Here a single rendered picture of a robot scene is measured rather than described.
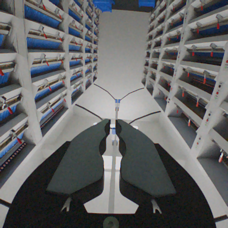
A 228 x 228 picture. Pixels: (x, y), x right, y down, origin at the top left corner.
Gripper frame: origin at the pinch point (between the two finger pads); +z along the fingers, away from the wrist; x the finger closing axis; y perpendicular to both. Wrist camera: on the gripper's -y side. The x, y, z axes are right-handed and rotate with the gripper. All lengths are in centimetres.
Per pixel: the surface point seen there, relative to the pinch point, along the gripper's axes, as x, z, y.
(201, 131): 63, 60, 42
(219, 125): 69, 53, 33
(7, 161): -61, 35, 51
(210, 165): 69, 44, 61
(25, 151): -60, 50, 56
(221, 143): 63, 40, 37
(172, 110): 70, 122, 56
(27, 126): -56, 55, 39
